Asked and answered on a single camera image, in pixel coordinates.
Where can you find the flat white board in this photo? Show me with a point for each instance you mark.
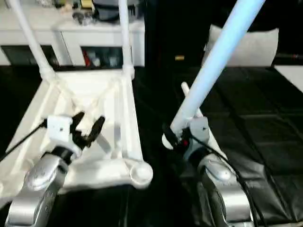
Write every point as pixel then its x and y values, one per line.
pixel 291 75

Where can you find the white plastic table leg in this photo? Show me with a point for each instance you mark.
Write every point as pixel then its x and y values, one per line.
pixel 184 88
pixel 125 35
pixel 213 59
pixel 33 40

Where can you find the white plastic table top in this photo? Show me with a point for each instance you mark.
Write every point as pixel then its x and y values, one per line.
pixel 99 94

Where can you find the black rod red band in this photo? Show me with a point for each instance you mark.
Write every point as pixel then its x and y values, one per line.
pixel 290 56

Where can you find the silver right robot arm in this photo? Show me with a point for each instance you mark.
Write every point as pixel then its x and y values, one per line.
pixel 225 194

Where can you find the black work mat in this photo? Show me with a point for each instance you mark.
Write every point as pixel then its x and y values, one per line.
pixel 248 118

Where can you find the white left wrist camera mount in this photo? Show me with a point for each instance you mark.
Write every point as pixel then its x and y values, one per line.
pixel 59 127

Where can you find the small red bottle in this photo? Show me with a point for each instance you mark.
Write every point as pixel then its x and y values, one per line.
pixel 89 61

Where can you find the black box with gold label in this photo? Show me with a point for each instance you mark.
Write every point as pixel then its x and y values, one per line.
pixel 175 30

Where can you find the beige spotted plush toy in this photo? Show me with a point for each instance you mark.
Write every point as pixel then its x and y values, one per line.
pixel 65 8

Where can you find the black tangled item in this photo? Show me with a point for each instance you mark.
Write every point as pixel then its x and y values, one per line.
pixel 82 17

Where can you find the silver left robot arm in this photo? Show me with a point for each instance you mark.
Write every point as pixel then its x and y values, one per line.
pixel 40 179

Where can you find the grey printed cushion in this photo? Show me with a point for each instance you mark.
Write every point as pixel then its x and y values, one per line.
pixel 255 47

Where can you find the white cabinet with glass doors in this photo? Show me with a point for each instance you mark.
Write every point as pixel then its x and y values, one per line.
pixel 94 35

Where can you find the yellow green glass plaque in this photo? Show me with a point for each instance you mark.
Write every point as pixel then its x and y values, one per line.
pixel 87 4

